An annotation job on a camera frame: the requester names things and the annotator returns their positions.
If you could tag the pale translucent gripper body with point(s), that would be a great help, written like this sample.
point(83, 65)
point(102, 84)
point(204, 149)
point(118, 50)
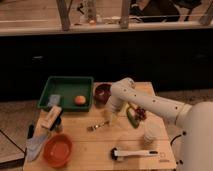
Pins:
point(110, 116)

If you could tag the silver metal fork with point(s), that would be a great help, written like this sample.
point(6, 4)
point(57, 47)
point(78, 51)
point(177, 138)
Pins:
point(95, 127)

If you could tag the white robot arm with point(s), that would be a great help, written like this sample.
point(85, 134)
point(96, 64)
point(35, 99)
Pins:
point(196, 151)

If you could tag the green avocado slice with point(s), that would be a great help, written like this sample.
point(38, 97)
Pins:
point(133, 118)

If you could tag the yellow banana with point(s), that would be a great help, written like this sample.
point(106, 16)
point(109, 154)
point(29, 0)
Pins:
point(132, 106)

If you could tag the dark red bowl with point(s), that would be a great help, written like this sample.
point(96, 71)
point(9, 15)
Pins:
point(102, 94)

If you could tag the red grape bunch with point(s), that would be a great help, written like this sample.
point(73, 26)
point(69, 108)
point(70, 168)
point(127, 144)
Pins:
point(140, 114)

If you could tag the orange fruit in tray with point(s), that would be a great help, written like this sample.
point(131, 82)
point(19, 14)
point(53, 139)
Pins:
point(80, 100)

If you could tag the green plastic tray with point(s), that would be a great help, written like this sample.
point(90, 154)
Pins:
point(67, 87)

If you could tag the wooden block with black base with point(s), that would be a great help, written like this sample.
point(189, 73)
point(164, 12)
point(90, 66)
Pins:
point(51, 117)

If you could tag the orange plastic bowl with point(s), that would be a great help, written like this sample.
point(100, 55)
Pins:
point(57, 150)

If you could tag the white handled dish brush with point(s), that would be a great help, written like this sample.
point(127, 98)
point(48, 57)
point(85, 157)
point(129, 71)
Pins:
point(117, 154)

